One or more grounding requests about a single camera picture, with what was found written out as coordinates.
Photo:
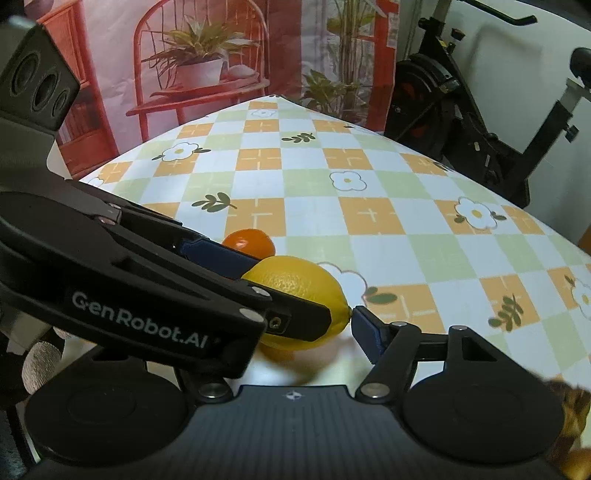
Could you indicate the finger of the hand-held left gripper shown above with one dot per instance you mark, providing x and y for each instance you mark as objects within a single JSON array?
[
  {"x": 295, "y": 318},
  {"x": 217, "y": 258}
]

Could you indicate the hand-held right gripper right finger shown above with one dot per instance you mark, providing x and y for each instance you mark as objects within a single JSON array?
[{"x": 367, "y": 332}]

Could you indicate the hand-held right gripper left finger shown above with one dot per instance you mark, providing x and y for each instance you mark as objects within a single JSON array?
[{"x": 210, "y": 390}]

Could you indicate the person's left hand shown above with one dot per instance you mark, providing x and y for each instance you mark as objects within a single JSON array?
[{"x": 41, "y": 367}]

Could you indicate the small orange tangerine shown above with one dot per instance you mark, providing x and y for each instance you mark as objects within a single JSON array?
[{"x": 249, "y": 242}]

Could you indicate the checkered floral tablecloth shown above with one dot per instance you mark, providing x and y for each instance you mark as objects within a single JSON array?
[{"x": 323, "y": 184}]

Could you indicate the black exercise bike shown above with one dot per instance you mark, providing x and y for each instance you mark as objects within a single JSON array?
[{"x": 438, "y": 106}]

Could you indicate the pink printed wall backdrop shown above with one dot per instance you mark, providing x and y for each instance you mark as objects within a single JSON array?
[{"x": 115, "y": 69}]

